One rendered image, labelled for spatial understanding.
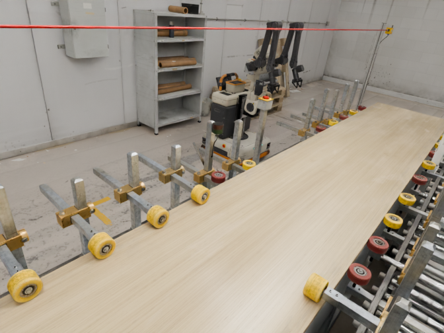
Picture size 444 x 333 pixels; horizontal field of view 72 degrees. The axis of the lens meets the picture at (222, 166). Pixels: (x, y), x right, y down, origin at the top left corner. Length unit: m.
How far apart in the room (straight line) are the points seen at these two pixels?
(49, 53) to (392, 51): 7.61
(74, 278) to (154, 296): 0.28
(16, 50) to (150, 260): 3.07
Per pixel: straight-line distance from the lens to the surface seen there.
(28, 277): 1.12
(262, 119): 2.07
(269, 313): 1.08
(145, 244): 1.25
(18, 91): 3.95
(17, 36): 3.88
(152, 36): 4.14
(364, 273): 1.32
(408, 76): 9.06
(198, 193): 1.41
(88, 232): 1.24
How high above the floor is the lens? 1.75
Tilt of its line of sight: 28 degrees down
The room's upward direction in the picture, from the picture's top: 6 degrees clockwise
